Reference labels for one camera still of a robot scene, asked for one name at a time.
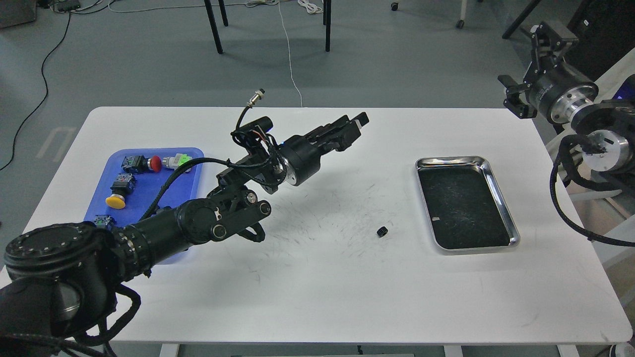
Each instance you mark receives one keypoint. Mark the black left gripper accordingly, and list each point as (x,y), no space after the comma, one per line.
(301,154)

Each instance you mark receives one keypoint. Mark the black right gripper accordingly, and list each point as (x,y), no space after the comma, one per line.
(553,92)

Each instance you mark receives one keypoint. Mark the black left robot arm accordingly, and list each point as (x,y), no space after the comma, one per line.
(67,288)

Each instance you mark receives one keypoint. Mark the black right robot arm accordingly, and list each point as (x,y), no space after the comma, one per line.
(600,153)

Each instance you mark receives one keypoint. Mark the silver metal tray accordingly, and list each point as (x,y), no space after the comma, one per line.
(465,206)

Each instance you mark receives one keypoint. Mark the blue plastic tray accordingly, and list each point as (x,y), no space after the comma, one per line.
(104,173)

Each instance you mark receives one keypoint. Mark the black equipment case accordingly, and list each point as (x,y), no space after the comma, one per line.
(606,33)

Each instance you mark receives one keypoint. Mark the green and white switch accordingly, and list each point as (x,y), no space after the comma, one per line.
(174,162)

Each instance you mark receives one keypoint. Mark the red push button switch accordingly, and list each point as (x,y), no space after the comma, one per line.
(139,164)

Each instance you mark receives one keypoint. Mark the yellow push button switch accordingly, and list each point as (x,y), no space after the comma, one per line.
(123,185)

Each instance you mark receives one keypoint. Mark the green push button switch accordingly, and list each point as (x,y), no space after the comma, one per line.
(104,221)

